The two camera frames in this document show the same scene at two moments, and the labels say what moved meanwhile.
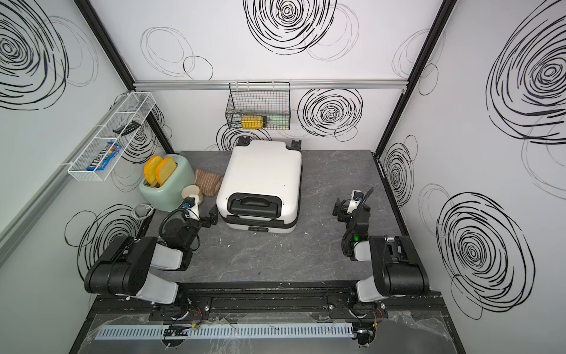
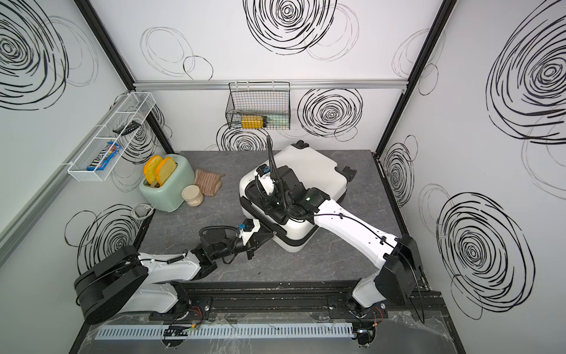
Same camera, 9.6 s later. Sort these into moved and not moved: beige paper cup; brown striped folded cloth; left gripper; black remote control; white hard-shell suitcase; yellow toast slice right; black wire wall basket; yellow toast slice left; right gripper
Moved: white hard-shell suitcase; left gripper; right gripper
Not moved: black remote control; beige paper cup; brown striped folded cloth; black wire wall basket; yellow toast slice right; yellow toast slice left
